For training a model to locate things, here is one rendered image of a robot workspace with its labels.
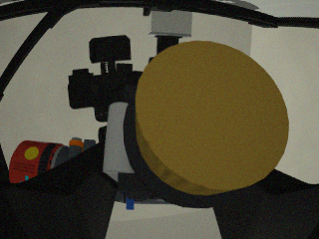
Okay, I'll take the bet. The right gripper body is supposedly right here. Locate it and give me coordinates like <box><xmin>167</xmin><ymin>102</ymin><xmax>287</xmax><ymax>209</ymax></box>
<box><xmin>89</xmin><ymin>35</ymin><xmax>131</xmax><ymax>142</ymax></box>

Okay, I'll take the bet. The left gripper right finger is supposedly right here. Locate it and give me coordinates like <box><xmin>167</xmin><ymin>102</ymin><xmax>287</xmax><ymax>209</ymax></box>
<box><xmin>213</xmin><ymin>169</ymin><xmax>319</xmax><ymax>239</ymax></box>

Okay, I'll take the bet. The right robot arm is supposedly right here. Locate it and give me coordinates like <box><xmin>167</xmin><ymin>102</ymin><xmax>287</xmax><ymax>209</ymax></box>
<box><xmin>68</xmin><ymin>35</ymin><xmax>182</xmax><ymax>110</ymax></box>

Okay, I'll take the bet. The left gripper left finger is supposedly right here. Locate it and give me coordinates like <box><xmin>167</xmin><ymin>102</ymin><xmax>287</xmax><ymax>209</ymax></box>
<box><xmin>0</xmin><ymin>140</ymin><xmax>118</xmax><ymax>239</ymax></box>

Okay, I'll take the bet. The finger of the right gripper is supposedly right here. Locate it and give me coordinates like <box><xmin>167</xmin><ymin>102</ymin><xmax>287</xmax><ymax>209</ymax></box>
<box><xmin>91</xmin><ymin>73</ymin><xmax>131</xmax><ymax>110</ymax></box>
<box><xmin>94</xmin><ymin>104</ymin><xmax>109</xmax><ymax>122</ymax></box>

